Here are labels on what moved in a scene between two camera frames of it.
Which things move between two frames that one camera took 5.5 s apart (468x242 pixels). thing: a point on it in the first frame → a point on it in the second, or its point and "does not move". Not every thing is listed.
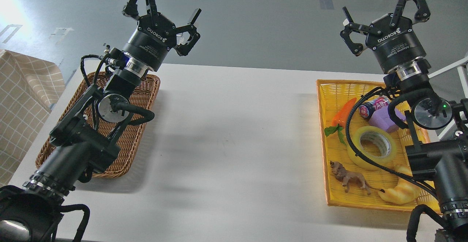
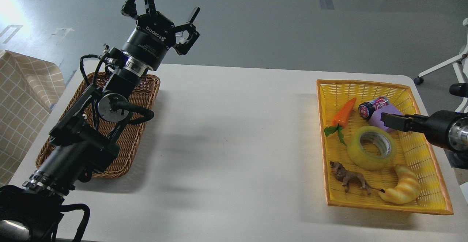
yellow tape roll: x=356 y=137 does not move
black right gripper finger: x=350 y=27 → x=409 y=123
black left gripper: x=155 y=34 does not move
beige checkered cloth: x=29 y=88 does not move
